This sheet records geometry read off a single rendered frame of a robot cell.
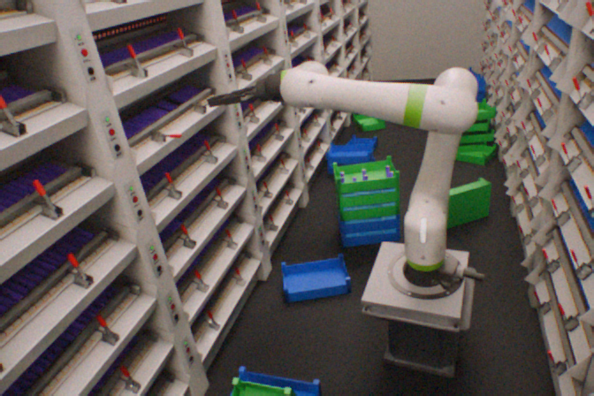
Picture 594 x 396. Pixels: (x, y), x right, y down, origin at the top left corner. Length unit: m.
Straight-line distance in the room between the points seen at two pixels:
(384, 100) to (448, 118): 0.17
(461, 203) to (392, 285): 1.00
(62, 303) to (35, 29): 0.60
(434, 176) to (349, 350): 0.76
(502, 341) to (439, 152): 0.81
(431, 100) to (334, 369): 1.04
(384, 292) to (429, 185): 0.38
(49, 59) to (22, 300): 0.55
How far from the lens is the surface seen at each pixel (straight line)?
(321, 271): 2.15
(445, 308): 1.47
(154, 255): 1.35
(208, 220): 1.68
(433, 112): 1.18
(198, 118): 1.56
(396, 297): 1.49
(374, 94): 1.20
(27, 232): 1.07
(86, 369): 1.27
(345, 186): 2.12
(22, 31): 1.07
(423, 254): 1.44
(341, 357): 1.78
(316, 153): 3.07
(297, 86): 1.24
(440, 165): 1.46
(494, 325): 1.93
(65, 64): 1.15
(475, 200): 2.47
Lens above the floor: 1.34
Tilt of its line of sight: 29 degrees down
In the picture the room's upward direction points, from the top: 8 degrees counter-clockwise
